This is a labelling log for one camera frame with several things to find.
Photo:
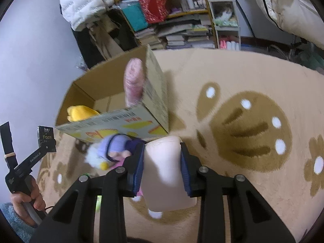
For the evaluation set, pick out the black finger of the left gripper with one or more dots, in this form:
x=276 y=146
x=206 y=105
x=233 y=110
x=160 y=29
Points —
x=36 y=156

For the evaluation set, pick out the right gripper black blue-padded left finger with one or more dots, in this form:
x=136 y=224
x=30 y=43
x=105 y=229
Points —
x=72 y=218

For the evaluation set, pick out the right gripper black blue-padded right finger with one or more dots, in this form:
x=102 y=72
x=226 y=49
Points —
x=252 y=219

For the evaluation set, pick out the small black Face packet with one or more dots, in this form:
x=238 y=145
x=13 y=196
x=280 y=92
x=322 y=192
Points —
x=46 y=138

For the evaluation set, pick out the white fluffy chick plush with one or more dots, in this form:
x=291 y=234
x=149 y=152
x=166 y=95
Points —
x=95 y=159

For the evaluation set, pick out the pink bear plush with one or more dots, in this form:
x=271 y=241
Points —
x=134 y=169

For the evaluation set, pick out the yellow plush toy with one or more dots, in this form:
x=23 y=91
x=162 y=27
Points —
x=80 y=112

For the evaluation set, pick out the purple hooded plush doll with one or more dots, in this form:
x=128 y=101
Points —
x=112 y=147

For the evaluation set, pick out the pink swirl roll cushion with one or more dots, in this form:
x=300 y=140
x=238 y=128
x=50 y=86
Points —
x=162 y=183

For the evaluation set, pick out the pink plastic bundle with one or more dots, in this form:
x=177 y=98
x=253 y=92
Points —
x=134 y=79

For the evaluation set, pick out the person's left hand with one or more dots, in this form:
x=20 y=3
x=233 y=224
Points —
x=19 y=198

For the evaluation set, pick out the beige patterned carpet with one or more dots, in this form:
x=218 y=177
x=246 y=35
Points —
x=239 y=112

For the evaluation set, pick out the cardboard box with yellow print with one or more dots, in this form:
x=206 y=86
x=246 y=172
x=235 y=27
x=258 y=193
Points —
x=102 y=89

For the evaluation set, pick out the beige trench coat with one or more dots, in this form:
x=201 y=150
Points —
x=99 y=33

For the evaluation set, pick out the white puffer jacket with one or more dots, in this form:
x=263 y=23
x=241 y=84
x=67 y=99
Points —
x=80 y=13

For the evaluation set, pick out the stack of books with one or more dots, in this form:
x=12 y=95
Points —
x=149 y=37

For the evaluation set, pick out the teal gift bag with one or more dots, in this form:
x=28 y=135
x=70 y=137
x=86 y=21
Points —
x=133 y=12

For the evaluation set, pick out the wooden bookshelf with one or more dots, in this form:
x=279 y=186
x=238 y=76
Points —
x=188 y=25

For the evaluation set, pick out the red gift bag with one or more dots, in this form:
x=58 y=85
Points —
x=154 y=11

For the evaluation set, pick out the white small trolley shelf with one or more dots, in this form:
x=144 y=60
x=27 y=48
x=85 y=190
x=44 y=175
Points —
x=226 y=24

